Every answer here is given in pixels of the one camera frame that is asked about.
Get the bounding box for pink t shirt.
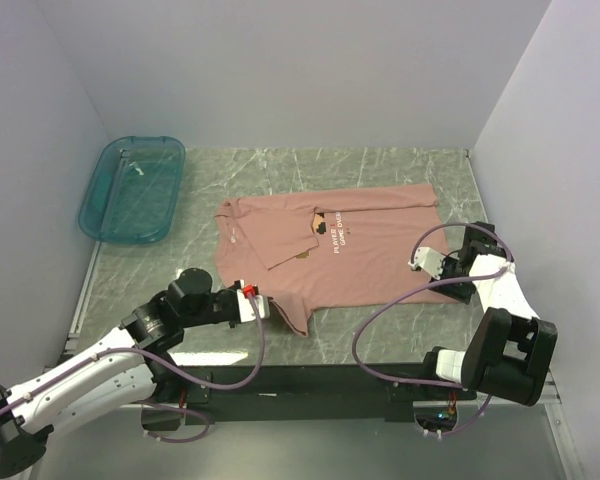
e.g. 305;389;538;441
215;184;449;337

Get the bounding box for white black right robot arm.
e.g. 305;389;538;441
410;222;558;406

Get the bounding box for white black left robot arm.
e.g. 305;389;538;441
0;268;269;479

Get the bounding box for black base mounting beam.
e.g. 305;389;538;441
151;364;477;423

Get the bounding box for teal transparent plastic bin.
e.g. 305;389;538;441
78;136;186;245

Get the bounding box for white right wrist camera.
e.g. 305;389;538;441
409;247;446;280

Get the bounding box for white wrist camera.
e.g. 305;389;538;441
409;247;446;280
236;281;270;323

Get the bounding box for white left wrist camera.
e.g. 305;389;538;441
236;281;270;323

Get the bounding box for aluminium frame rail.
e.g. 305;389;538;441
54;363;564;416

